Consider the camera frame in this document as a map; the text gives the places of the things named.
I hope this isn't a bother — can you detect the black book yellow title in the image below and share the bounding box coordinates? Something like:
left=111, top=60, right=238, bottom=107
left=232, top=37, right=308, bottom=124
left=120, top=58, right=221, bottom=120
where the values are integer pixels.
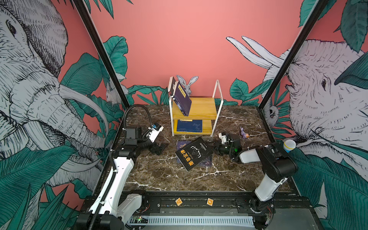
left=175, top=137, right=213, bottom=171

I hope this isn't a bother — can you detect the white wooden two-tier shelf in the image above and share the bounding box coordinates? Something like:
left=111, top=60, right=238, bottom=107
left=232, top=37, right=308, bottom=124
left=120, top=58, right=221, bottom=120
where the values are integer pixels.
left=169, top=80, right=224, bottom=137

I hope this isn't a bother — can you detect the black wolf cover book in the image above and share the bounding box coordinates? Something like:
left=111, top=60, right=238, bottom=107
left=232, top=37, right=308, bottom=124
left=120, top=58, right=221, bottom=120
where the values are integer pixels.
left=167, top=76, right=176, bottom=96

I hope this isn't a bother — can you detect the blue microphone on stand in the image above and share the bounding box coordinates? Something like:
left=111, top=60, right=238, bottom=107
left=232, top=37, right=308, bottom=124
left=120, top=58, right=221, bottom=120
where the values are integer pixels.
left=283, top=139, right=296, bottom=153

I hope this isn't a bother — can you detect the dark purple bottom book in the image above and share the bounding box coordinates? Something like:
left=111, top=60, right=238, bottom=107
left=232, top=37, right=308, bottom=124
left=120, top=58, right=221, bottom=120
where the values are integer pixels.
left=177, top=140, right=212, bottom=167

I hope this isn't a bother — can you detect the right black frame post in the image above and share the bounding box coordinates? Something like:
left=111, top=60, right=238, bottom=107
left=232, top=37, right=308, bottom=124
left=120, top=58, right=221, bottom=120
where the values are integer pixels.
left=257, top=0, right=329, bottom=111

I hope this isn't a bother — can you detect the purple book yellow label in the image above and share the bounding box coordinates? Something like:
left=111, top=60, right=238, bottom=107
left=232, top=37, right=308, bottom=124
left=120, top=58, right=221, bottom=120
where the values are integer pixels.
left=173, top=81, right=192, bottom=117

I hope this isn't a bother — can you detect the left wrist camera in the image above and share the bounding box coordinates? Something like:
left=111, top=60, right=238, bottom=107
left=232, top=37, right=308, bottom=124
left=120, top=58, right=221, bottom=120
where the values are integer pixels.
left=126, top=123, right=164, bottom=144

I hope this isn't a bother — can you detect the orange sticker tag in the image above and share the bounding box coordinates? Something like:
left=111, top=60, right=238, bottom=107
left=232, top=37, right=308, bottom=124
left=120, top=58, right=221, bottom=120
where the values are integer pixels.
left=175, top=198, right=183, bottom=207
left=207, top=198, right=214, bottom=207

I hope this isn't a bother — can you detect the small purple toy figure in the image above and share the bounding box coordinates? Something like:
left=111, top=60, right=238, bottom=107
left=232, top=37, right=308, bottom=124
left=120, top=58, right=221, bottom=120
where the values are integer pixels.
left=240, top=127, right=250, bottom=140

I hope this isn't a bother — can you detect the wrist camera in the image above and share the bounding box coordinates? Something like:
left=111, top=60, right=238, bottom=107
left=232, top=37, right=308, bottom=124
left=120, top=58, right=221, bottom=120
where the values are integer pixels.
left=126, top=123, right=164, bottom=144
left=218, top=132, right=228, bottom=145

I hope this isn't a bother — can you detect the left orange sticker tag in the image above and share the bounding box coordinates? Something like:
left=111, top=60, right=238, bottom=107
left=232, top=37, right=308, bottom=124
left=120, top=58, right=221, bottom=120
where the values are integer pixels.
left=175, top=198, right=183, bottom=207

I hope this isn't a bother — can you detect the left black frame post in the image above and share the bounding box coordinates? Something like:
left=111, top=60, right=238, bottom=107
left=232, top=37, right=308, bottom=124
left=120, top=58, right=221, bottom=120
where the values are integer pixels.
left=73, top=0, right=130, bottom=109

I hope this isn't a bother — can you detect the right orange sticker tag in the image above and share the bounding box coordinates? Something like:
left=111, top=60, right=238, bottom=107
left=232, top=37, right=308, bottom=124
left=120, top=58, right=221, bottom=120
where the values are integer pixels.
left=207, top=198, right=214, bottom=207

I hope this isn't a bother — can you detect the black frame post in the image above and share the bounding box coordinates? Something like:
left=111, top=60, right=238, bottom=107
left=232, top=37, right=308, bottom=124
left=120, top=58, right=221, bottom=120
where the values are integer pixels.
left=73, top=0, right=130, bottom=109
left=257, top=0, right=329, bottom=111

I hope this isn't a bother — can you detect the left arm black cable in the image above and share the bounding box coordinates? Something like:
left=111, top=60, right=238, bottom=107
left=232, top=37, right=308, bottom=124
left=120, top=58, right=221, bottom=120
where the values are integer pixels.
left=123, top=104, right=153, bottom=133

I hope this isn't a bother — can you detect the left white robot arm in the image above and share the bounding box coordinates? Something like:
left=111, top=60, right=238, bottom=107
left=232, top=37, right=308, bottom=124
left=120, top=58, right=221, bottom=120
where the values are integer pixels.
left=73, top=139, right=169, bottom=230

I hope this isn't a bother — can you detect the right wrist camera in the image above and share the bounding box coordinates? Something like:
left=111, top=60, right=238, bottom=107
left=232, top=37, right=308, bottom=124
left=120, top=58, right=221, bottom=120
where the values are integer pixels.
left=218, top=132, right=228, bottom=145

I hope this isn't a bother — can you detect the blue book yellow label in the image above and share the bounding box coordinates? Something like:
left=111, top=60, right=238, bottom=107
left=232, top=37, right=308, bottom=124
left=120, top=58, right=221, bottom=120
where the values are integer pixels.
left=176, top=120, right=203, bottom=133

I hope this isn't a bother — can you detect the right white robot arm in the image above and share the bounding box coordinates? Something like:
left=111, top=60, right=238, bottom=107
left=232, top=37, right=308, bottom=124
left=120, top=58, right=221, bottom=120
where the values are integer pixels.
left=213, top=133, right=298, bottom=213

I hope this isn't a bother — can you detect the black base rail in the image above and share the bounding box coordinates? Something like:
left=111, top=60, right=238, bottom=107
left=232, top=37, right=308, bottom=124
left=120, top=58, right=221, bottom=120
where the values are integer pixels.
left=77, top=189, right=317, bottom=215

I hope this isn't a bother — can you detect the white slotted cable duct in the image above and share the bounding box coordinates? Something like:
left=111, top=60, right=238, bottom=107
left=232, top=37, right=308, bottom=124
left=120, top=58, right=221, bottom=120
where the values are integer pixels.
left=126, top=215, right=255, bottom=228

